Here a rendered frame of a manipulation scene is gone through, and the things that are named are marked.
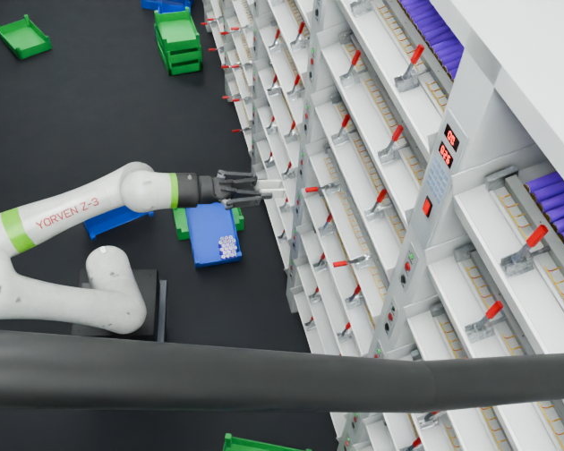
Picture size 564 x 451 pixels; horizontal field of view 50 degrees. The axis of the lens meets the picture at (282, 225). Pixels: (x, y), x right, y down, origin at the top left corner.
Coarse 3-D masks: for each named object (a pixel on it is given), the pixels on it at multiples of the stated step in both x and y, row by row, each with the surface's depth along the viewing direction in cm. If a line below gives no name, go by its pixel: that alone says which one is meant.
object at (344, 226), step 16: (320, 144) 182; (320, 160) 183; (320, 176) 179; (336, 208) 171; (336, 224) 168; (352, 224) 166; (352, 240) 163; (352, 256) 161; (368, 272) 156; (368, 288) 154; (368, 304) 151
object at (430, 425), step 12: (408, 348) 138; (408, 360) 140; (420, 360) 140; (420, 420) 132; (432, 420) 129; (444, 420) 131; (420, 432) 131; (432, 432) 130; (444, 432) 129; (432, 444) 129; (444, 444) 128; (456, 444) 127
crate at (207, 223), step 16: (192, 208) 273; (208, 208) 274; (224, 208) 275; (192, 224) 271; (208, 224) 272; (224, 224) 273; (192, 240) 268; (208, 240) 269; (208, 256) 267; (240, 256) 261
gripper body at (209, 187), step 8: (200, 176) 160; (208, 176) 161; (208, 184) 159; (216, 184) 163; (224, 184) 163; (208, 192) 159; (216, 192) 161; (224, 192) 161; (232, 192) 163; (200, 200) 160; (208, 200) 160; (216, 200) 161
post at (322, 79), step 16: (320, 16) 152; (336, 16) 150; (320, 64) 160; (320, 80) 164; (304, 96) 179; (304, 112) 182; (320, 128) 178; (304, 144) 188; (304, 176) 194; (304, 208) 203; (288, 272) 245; (288, 288) 250
